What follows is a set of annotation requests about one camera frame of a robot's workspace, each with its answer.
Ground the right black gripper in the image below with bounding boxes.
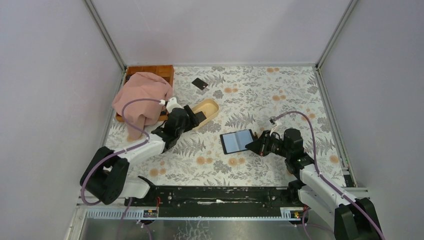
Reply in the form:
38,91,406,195
244,130,290,159

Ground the black card holder wallet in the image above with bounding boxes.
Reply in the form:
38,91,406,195
219,129,255,155

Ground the black credit card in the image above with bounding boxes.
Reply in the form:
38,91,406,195
191,77,208,90
195,111,207,123

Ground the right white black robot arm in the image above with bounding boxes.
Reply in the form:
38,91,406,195
245,128,384,240

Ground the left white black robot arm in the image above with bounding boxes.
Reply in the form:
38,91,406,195
80,105,205,206

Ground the beige oval tray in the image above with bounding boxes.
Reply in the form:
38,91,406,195
191,98,220,130

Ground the wooden compartment box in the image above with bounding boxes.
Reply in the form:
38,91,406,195
116,65,174,123

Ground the pink cloth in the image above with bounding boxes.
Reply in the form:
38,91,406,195
112,72,173,140

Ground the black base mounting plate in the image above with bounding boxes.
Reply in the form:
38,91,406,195
124,185,306,213

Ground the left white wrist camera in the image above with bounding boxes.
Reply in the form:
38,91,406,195
159,97,183,114

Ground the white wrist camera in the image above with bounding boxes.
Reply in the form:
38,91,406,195
159,97,183,114
269,117,282,135

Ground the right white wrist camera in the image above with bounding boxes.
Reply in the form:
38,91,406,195
269,117,282,135

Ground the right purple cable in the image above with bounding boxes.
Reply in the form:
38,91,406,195
269,110,387,240

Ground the aluminium front rail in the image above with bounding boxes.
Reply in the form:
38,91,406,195
86,207,302,221

